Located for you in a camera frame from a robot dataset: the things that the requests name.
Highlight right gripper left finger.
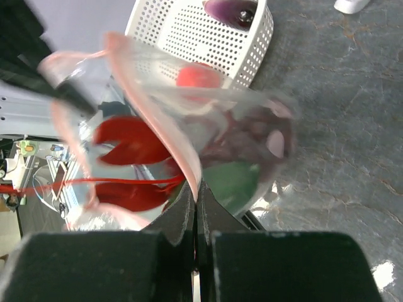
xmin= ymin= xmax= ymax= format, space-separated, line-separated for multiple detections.
xmin=1 ymin=185 xmax=195 ymax=301

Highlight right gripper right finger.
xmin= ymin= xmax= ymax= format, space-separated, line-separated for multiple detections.
xmin=197 ymin=184 xmax=382 ymax=301

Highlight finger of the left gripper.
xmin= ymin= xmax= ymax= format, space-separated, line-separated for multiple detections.
xmin=1 ymin=1 xmax=96 ymax=115

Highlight green toy avocado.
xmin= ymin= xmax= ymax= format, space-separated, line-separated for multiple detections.
xmin=203 ymin=162 xmax=263 ymax=216

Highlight red toy lobster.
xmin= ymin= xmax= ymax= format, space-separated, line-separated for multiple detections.
xmin=1 ymin=116 xmax=185 ymax=212

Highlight clear zip top bag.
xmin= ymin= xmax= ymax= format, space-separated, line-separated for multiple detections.
xmin=38 ymin=32 xmax=299 ymax=230

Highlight dark red toy grapes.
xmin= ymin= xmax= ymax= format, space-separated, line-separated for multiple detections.
xmin=182 ymin=102 xmax=296 ymax=170

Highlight red toy tomato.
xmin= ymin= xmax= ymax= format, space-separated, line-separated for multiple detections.
xmin=176 ymin=62 xmax=222 ymax=88

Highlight white perforated plastic basket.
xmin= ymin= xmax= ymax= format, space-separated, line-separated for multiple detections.
xmin=125 ymin=1 xmax=274 ymax=89

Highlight dark purple toy eggplant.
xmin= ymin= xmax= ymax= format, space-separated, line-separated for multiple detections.
xmin=202 ymin=0 xmax=258 ymax=31

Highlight metal clothes rack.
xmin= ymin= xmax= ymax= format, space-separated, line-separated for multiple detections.
xmin=334 ymin=0 xmax=370 ymax=14

